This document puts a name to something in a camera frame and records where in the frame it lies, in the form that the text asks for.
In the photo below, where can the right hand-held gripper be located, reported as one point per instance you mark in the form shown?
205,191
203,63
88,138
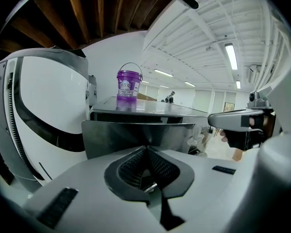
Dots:
259,111

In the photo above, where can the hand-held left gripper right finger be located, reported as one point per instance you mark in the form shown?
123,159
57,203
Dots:
208,198

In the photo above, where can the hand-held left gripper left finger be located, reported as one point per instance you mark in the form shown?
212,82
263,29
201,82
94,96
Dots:
87,203

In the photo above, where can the person's right forearm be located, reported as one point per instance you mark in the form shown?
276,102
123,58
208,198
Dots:
270,125

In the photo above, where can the person's right hand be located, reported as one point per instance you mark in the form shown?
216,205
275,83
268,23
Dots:
237,139

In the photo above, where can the long ceiling light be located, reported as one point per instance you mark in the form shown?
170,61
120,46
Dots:
231,56
189,84
238,84
163,72

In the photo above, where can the white air conditioner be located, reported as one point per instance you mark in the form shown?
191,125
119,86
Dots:
251,73

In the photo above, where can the black washing machine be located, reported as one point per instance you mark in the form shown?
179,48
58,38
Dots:
160,108

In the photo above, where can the person's white shirt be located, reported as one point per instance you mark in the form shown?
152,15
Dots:
281,178

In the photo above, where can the purple plastic bucket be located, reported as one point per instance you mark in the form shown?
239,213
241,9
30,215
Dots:
128,86

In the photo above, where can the white and black appliance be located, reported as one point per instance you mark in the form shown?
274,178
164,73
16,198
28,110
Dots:
46,101

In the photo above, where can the framed wall picture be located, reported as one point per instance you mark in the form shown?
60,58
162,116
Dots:
229,107

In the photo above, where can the grey gripper camera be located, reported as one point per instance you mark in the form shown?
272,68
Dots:
257,98

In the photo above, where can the brown wooden frame structure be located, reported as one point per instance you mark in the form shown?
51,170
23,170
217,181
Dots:
75,11

